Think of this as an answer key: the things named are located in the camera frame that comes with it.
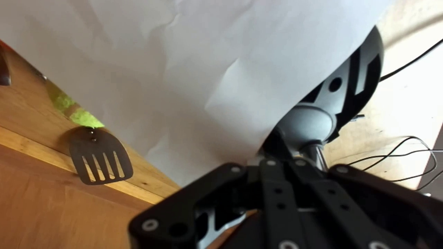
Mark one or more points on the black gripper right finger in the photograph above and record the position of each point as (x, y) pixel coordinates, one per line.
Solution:
(365, 212)

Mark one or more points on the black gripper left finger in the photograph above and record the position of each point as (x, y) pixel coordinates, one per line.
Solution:
(194, 216)

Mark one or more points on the grey gooseneck desk lamp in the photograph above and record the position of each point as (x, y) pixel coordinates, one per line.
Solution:
(318, 118)

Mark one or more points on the black slotted spatula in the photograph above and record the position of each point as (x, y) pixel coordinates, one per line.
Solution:
(98, 157)

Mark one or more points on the white paper sheet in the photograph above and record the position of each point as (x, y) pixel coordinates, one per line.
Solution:
(188, 83)

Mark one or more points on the yellow-green tennis ball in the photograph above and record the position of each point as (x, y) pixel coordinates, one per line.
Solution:
(70, 110)

